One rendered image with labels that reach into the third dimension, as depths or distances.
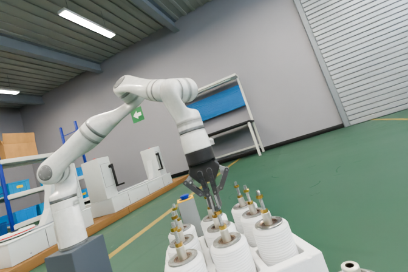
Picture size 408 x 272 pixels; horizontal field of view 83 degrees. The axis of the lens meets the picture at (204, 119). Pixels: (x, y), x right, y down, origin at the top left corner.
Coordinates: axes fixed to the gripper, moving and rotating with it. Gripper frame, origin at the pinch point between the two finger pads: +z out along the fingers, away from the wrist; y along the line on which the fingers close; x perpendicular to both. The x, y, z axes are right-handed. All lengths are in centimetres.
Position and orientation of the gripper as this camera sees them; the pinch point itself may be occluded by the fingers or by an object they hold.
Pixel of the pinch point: (214, 201)
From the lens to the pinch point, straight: 64.1
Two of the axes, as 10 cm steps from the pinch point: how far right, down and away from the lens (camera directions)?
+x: 0.8, 0.9, 9.9
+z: 3.1, 9.4, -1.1
